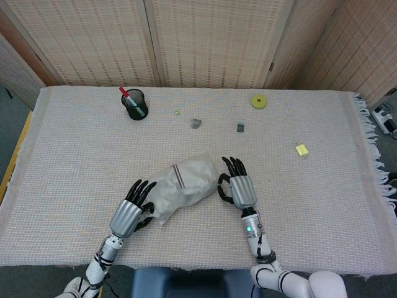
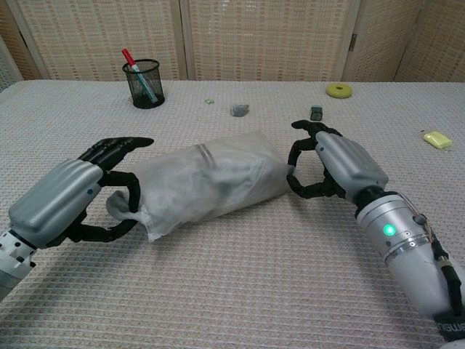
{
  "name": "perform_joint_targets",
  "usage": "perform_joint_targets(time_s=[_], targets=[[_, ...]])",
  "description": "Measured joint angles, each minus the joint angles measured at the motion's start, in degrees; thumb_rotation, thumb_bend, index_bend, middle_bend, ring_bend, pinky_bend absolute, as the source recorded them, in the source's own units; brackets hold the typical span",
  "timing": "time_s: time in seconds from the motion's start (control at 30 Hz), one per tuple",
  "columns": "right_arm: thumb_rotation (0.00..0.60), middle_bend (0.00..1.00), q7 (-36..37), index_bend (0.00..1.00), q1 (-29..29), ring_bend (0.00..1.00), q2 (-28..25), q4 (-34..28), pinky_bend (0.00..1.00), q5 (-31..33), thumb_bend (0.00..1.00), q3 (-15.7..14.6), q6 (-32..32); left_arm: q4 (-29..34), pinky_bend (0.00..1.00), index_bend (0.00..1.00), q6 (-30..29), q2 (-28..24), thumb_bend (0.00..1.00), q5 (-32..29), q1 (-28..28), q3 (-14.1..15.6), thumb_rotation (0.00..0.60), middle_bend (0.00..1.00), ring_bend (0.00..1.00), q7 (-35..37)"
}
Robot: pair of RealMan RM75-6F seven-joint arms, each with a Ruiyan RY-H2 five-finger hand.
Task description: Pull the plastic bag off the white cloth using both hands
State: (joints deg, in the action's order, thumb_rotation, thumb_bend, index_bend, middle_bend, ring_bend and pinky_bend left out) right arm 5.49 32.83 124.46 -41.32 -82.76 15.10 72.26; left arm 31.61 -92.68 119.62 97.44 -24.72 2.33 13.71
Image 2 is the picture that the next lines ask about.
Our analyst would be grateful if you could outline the translucent plastic bag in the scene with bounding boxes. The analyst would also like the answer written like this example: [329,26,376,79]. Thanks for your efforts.
[105,131,296,243]

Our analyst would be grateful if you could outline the left black-fingered silver robot hand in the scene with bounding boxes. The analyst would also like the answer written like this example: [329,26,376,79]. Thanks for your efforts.
[7,136,155,250]

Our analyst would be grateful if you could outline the woven white tablecloth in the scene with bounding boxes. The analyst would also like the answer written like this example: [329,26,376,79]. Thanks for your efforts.
[0,79,465,349]

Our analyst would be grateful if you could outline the yellow round tape roll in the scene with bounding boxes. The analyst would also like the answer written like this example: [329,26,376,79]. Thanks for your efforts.
[325,83,354,100]

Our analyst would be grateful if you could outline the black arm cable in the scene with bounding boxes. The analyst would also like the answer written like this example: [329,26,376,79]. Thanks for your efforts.
[413,212,464,318]

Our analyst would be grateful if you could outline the crumpled grey wrapper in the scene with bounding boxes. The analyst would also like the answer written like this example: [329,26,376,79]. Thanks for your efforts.
[228,103,251,119]

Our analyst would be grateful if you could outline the right black-fingered silver robot hand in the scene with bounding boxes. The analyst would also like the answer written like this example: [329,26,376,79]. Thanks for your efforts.
[286,120,390,203]

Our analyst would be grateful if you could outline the black mesh pen holder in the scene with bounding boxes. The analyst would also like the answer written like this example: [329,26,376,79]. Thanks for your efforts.
[122,59,166,110]

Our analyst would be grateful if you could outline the yellow sticky note block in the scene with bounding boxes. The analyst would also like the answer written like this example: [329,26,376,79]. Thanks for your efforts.
[420,129,455,149]

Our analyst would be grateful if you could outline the beige woven screen panel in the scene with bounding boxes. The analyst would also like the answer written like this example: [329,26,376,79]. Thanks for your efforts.
[395,0,465,83]
[180,0,360,81]
[6,0,187,81]
[342,0,426,82]

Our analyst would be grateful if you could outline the white woven screen panel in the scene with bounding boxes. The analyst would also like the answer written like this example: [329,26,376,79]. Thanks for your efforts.
[0,0,23,92]

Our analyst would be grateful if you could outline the red-capped marker pen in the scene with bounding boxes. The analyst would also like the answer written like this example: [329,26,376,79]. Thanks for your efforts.
[121,47,158,104]

